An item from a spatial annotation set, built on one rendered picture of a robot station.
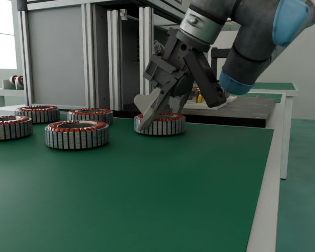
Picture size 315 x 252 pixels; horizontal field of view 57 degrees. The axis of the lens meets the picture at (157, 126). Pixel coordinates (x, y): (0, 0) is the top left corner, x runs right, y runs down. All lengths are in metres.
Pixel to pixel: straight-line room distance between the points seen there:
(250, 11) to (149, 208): 0.37
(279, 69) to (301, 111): 0.91
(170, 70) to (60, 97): 0.49
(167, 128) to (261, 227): 0.36
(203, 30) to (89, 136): 0.28
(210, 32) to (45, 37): 0.60
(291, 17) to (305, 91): 5.75
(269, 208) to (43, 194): 0.23
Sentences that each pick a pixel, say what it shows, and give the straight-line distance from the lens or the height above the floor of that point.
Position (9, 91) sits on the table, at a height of 0.73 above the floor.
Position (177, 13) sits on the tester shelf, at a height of 1.08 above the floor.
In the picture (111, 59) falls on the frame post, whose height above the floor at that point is 0.92.
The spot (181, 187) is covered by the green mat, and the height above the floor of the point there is 0.75.
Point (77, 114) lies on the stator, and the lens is 0.70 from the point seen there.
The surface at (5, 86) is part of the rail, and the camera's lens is 2.74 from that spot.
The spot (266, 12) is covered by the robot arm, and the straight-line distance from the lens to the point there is 0.54.
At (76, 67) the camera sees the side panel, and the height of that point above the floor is 0.89.
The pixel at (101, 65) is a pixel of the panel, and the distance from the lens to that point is 0.90.
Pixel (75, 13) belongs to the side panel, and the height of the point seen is 1.05.
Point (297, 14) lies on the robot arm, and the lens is 0.54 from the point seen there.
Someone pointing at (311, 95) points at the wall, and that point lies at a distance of 6.28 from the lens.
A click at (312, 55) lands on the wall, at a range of 6.27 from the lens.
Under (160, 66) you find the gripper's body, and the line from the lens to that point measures 0.59.
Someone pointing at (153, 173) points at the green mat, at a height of 0.75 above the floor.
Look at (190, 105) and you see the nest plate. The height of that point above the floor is 0.78.
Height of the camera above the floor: 0.88
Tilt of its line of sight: 10 degrees down
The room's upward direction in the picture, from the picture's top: straight up
